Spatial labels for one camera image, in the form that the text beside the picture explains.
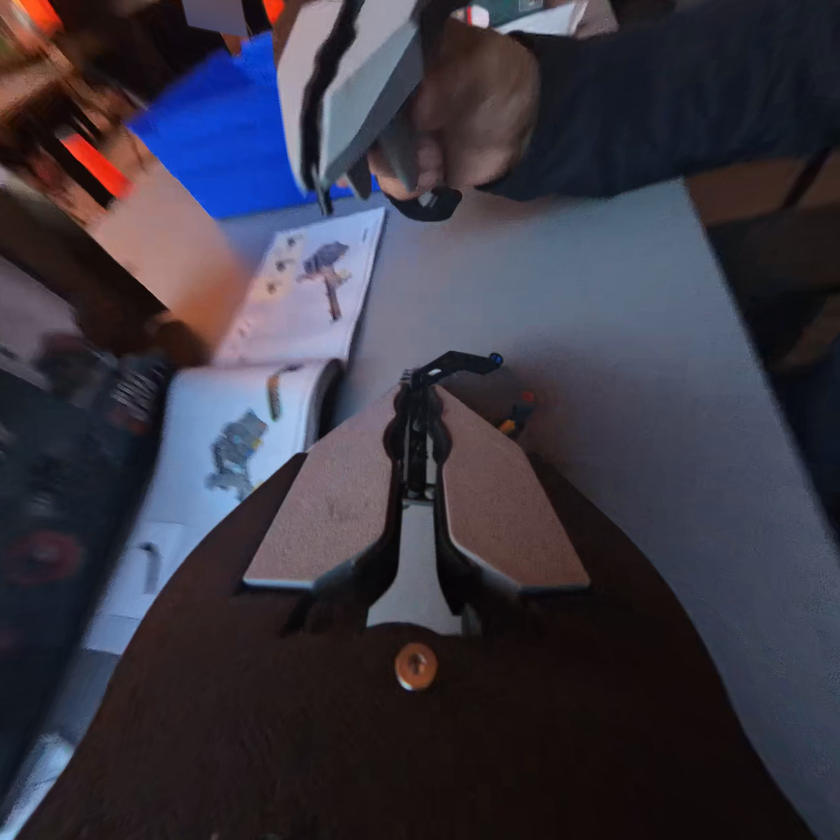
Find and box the orange red post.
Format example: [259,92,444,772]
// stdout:
[59,128,135,201]

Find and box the black lego set box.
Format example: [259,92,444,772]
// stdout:
[0,252,178,782]

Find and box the person's right forearm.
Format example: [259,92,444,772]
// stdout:
[479,0,840,203]

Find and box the blue plastic bin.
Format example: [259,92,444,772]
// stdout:
[128,29,388,221]

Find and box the grey lego model assembly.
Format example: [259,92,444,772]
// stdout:
[392,367,539,637]

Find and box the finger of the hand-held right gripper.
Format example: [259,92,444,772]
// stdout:
[320,0,425,191]
[277,0,361,216]

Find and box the person's right hand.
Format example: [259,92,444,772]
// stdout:
[367,20,543,201]

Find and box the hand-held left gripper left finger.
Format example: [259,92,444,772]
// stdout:
[243,384,403,614]

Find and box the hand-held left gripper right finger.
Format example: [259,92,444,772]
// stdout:
[430,386,592,618]

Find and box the open lego instruction booklet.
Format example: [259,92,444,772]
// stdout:
[85,206,388,657]

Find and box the black bent lego beam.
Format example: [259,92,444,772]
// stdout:
[402,351,506,389]

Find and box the dark brown box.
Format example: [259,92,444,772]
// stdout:
[0,190,211,368]

